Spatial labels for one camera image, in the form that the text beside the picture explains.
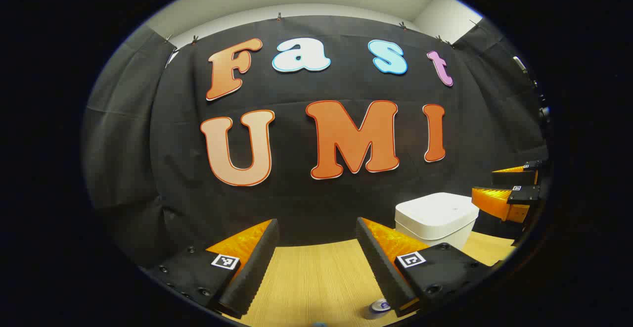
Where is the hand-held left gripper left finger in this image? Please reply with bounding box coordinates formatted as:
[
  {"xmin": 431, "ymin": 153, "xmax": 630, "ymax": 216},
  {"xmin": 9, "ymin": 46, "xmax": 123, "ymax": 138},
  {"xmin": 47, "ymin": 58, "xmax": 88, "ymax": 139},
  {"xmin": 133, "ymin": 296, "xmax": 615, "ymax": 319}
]
[{"xmin": 143, "ymin": 218, "xmax": 280, "ymax": 320}]

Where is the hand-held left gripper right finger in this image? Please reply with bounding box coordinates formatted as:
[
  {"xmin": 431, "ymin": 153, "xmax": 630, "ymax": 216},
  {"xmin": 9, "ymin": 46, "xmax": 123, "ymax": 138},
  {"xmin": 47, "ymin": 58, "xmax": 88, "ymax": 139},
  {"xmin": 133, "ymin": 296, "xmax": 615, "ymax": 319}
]
[{"xmin": 356, "ymin": 217, "xmax": 495, "ymax": 318}]

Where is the blue pop can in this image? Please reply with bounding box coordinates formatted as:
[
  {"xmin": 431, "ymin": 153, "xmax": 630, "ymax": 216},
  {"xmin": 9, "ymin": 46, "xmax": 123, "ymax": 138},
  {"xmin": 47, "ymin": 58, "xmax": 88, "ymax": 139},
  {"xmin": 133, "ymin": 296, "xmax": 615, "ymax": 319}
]
[{"xmin": 365, "ymin": 297, "xmax": 394, "ymax": 321}]

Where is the white desktop garbage bin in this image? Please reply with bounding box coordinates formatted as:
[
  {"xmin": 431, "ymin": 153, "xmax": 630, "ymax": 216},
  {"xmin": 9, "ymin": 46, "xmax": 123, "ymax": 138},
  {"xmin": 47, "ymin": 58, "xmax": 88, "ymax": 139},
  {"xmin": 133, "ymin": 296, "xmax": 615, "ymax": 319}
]
[{"xmin": 395, "ymin": 192, "xmax": 480, "ymax": 251}]

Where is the wooden desktop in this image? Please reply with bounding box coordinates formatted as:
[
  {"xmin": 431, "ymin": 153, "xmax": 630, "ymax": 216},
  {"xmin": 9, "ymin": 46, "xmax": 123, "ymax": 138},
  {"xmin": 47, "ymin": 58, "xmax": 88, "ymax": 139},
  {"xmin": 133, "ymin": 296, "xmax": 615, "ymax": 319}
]
[{"xmin": 223, "ymin": 231, "xmax": 518, "ymax": 327}]

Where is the black backdrop cloth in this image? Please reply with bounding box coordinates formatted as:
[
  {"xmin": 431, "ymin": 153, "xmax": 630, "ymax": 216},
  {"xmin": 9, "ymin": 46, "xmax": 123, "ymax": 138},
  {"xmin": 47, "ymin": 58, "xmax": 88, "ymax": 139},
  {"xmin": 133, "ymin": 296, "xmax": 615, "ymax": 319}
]
[{"xmin": 82, "ymin": 14, "xmax": 550, "ymax": 269}]

